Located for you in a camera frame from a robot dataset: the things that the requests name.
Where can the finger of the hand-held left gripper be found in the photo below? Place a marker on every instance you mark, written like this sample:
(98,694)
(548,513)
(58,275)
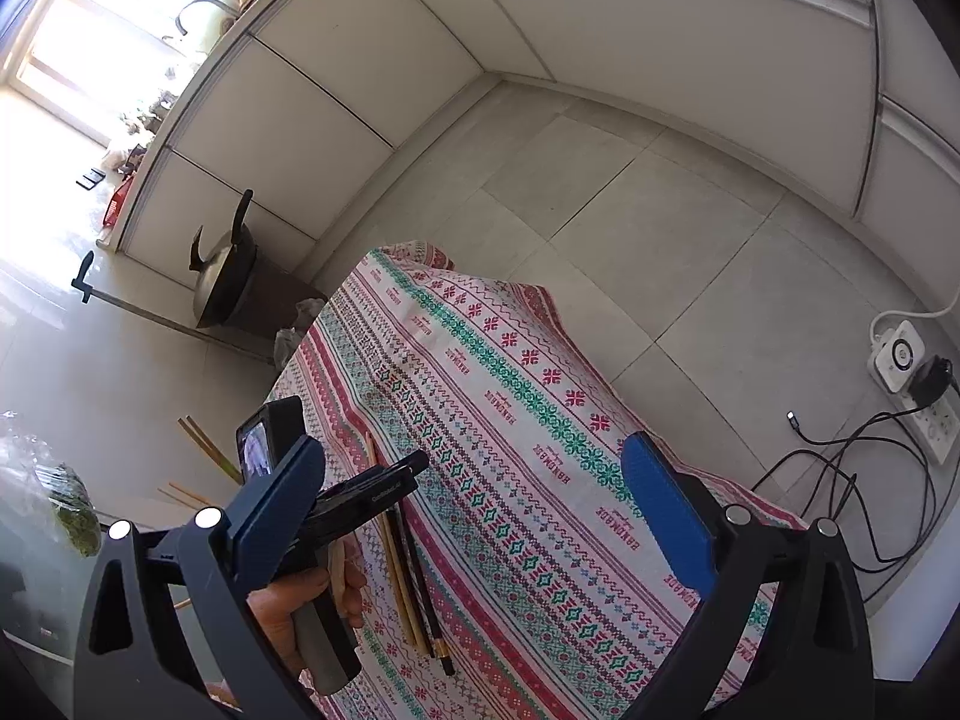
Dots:
(367,506)
(397,467)

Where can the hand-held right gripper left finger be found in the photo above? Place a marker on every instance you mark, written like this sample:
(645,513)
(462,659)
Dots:
(274,510)

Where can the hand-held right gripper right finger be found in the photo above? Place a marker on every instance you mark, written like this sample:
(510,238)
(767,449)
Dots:
(667,510)

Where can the black chopstick gold band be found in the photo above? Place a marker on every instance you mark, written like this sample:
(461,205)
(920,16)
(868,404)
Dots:
(431,607)
(414,585)

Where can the person's left hand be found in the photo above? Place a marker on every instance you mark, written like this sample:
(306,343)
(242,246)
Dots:
(274,615)

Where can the crumpled plastic bag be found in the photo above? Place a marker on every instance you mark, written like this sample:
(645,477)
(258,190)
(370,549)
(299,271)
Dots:
(296,337)

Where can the patterned striped tablecloth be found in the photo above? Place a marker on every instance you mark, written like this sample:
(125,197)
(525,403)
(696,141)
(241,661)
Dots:
(510,465)

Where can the brown trash bin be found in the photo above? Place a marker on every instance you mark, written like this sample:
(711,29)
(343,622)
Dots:
(281,300)

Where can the black wok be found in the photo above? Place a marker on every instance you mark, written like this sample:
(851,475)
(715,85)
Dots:
(244,292)

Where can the metal wok lid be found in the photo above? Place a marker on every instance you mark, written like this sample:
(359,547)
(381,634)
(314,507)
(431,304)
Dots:
(216,277)

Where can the metal pole with black clamp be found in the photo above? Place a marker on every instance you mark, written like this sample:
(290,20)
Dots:
(150,313)

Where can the hanging plastic bag of greens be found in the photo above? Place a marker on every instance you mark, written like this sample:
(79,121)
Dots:
(75,517)

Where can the red plastic basket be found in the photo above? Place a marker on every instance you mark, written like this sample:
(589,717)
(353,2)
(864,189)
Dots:
(116,206)

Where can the white square plug adapter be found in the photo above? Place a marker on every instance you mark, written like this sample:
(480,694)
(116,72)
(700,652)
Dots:
(900,352)

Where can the white power strip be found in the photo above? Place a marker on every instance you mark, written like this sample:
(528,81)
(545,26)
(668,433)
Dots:
(941,431)

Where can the black charger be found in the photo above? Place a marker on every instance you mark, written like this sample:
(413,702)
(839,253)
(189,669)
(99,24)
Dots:
(934,379)

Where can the cluster of small jars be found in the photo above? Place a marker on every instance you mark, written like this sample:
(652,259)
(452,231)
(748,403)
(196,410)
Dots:
(142,127)

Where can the kitchen faucet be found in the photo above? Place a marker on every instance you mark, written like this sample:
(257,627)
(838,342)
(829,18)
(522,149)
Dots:
(187,11)

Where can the kitchen window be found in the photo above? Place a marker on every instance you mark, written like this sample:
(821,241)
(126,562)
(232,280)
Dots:
(75,37)

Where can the white kitchen counter cabinet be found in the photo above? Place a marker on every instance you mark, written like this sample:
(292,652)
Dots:
(600,15)

